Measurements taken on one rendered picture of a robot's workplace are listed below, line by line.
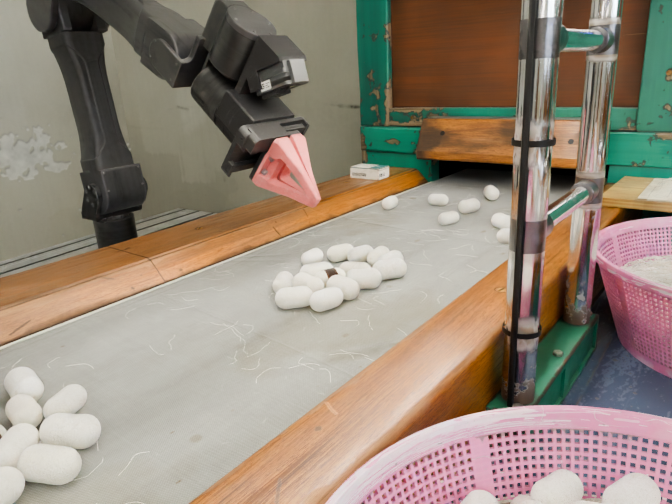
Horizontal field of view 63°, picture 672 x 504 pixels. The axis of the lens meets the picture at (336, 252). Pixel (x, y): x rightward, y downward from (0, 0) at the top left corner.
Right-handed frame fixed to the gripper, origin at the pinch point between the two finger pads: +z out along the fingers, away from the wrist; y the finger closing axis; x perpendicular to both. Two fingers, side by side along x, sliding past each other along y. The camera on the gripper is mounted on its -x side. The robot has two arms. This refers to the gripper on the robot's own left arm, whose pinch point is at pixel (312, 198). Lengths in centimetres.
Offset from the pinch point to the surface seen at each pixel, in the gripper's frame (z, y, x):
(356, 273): 10.7, -4.8, -1.8
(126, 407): 10.6, -29.2, 0.7
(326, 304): 11.8, -10.4, -1.5
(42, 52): -175, 71, 114
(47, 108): -160, 68, 131
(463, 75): -10.5, 46.4, -5.8
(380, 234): 5.3, 12.4, 5.3
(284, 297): 8.8, -12.2, 0.3
